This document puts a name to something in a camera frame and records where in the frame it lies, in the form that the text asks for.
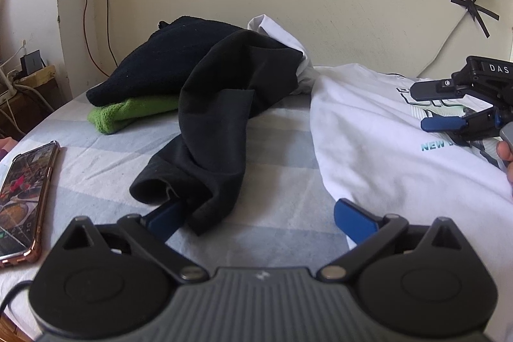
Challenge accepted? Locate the person's right hand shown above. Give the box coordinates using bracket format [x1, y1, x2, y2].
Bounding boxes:
[497, 141, 513, 186]

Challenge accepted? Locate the smartphone in rose gold case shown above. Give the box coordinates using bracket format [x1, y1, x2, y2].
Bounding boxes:
[0, 141, 61, 271]

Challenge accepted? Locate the green folded towel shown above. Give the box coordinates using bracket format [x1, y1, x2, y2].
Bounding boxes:
[87, 94, 181, 135]

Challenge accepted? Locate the black garment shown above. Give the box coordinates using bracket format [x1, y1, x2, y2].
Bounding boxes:
[129, 30, 303, 236]

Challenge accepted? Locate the white wall cable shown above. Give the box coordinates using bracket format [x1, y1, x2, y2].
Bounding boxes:
[417, 0, 477, 79]

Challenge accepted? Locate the plain white garment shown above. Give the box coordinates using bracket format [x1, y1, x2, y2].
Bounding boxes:
[246, 14, 317, 94]

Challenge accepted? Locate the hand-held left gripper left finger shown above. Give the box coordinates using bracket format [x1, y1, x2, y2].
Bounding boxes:
[59, 201, 209, 284]

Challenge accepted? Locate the white printed t-shirt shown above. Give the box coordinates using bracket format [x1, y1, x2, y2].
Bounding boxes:
[310, 63, 513, 279]

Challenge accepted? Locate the black cable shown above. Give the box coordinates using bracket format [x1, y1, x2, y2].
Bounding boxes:
[0, 280, 36, 327]

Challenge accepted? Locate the blue and white bedsheet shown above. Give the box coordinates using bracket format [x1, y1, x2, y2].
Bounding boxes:
[0, 65, 513, 342]

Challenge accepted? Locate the white cables bundle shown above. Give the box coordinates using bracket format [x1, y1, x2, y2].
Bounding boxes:
[0, 41, 55, 118]

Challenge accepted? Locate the black tape cross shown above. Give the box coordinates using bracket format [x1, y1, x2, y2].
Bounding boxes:
[450, 0, 500, 39]

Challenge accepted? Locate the dark navy folded cloth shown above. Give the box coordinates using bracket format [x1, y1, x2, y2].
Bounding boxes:
[86, 15, 245, 106]

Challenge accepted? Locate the black charger block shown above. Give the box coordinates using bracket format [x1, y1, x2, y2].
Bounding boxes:
[20, 50, 45, 77]

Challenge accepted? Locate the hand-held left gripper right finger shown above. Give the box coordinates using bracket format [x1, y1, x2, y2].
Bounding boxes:
[318, 198, 467, 283]

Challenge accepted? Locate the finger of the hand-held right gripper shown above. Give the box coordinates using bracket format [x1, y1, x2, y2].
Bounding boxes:
[411, 79, 469, 102]
[421, 107, 501, 147]

